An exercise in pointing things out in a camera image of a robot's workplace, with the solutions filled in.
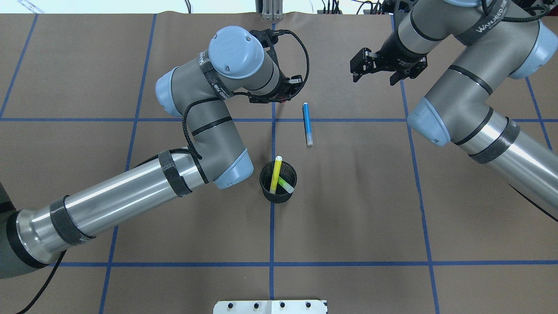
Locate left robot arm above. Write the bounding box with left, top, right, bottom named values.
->
left=0, top=26, right=307, bottom=278

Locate green highlighter pen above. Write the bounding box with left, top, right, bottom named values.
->
left=278, top=176, right=294, bottom=194

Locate black mesh pen cup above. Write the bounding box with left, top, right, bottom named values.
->
left=259, top=161, right=297, bottom=204

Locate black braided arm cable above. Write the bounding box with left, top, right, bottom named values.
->
left=17, top=29, right=310, bottom=314
left=480, top=0, right=558, bottom=23

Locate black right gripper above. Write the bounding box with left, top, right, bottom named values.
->
left=350, top=31, right=428, bottom=86

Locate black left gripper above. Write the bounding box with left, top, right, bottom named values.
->
left=248, top=29, right=304, bottom=104

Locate aluminium frame post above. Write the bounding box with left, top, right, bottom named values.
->
left=255, top=0, right=284, bottom=22

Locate blue highlighter pen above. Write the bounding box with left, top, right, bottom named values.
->
left=302, top=102, right=313, bottom=147

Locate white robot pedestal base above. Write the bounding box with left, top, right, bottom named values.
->
left=213, top=299, right=328, bottom=314

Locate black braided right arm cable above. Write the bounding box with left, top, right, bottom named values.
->
left=480, top=0, right=558, bottom=23

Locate yellow highlighter pen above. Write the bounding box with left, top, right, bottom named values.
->
left=269, top=155, right=282, bottom=195

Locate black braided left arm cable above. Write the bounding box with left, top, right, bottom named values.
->
left=17, top=29, right=310, bottom=314

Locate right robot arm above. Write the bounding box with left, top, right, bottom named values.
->
left=350, top=0, right=558, bottom=219

